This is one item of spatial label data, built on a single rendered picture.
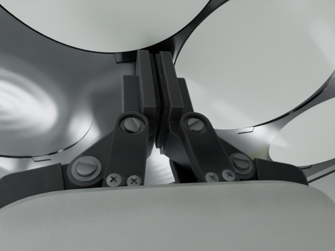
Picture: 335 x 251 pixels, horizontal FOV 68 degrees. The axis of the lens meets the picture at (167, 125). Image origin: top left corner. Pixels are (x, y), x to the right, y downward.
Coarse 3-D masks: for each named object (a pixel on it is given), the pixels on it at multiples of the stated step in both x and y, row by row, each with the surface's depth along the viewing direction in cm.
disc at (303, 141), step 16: (304, 112) 18; (320, 112) 18; (288, 128) 19; (304, 128) 20; (320, 128) 20; (272, 144) 21; (288, 144) 21; (304, 144) 21; (320, 144) 22; (288, 160) 23; (304, 160) 24; (320, 160) 24
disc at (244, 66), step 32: (256, 0) 11; (288, 0) 11; (320, 0) 11; (192, 32) 12; (224, 32) 12; (256, 32) 12; (288, 32) 13; (320, 32) 13; (192, 64) 13; (224, 64) 14; (256, 64) 14; (288, 64) 14; (320, 64) 15; (192, 96) 15; (224, 96) 15; (256, 96) 16; (288, 96) 16; (224, 128) 18
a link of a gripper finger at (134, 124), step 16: (128, 112) 9; (128, 128) 9; (144, 128) 9; (112, 144) 8; (128, 144) 8; (144, 144) 8; (112, 160) 8; (128, 160) 8; (144, 160) 8; (112, 176) 7; (128, 176) 7; (144, 176) 8
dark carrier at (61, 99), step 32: (224, 0) 11; (0, 32) 11; (32, 32) 11; (0, 64) 12; (32, 64) 12; (64, 64) 12; (96, 64) 13; (128, 64) 13; (0, 96) 13; (32, 96) 14; (64, 96) 14; (96, 96) 14; (320, 96) 17; (0, 128) 15; (32, 128) 16; (64, 128) 16; (96, 128) 16; (256, 128) 19; (0, 160) 18; (32, 160) 18; (64, 160) 19; (160, 160) 20
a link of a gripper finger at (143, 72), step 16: (144, 64) 11; (128, 80) 11; (144, 80) 10; (128, 96) 10; (144, 96) 9; (144, 112) 9; (96, 144) 9; (80, 160) 8; (96, 160) 8; (80, 176) 8; (96, 176) 8
